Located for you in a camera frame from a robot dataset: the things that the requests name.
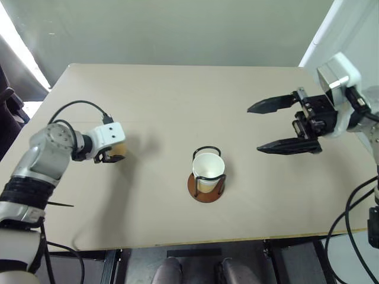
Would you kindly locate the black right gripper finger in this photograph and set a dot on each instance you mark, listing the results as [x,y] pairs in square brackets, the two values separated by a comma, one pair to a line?
[290,145]
[266,106]

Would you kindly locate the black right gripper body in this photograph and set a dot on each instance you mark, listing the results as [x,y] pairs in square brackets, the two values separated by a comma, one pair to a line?
[321,114]

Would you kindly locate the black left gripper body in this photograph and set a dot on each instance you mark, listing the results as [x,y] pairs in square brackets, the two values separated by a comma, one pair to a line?
[101,158]

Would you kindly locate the tan paper cup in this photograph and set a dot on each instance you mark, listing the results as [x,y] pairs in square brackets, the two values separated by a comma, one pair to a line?
[120,150]

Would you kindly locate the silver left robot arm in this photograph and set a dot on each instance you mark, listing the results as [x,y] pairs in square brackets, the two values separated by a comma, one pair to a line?
[44,156]

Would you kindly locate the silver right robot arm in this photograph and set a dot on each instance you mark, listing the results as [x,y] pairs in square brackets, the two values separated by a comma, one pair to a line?
[365,127]

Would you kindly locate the white-lined paper cup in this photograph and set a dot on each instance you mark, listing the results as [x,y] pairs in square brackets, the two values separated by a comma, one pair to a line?
[207,165]

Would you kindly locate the dark chair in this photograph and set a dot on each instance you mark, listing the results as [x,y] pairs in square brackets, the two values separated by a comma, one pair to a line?
[9,118]

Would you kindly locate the dark grey rounded shape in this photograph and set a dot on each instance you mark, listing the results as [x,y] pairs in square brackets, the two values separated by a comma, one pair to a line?
[234,270]
[168,270]

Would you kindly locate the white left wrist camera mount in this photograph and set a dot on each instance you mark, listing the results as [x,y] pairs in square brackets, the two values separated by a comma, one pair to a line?
[108,134]

